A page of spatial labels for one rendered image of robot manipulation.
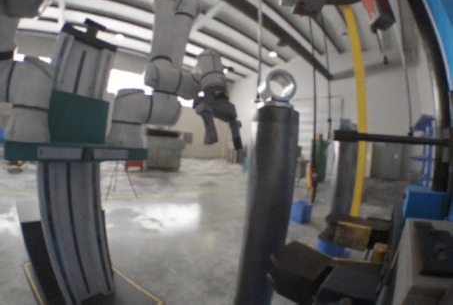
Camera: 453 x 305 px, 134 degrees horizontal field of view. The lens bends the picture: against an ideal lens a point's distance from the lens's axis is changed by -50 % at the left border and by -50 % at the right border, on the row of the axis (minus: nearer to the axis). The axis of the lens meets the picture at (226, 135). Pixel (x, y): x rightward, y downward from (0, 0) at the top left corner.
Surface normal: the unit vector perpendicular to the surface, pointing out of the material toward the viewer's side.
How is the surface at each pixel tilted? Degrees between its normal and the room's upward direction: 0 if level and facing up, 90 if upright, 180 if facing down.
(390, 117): 90
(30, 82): 90
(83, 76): 90
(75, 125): 90
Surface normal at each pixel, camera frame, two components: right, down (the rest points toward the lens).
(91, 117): 0.90, 0.05
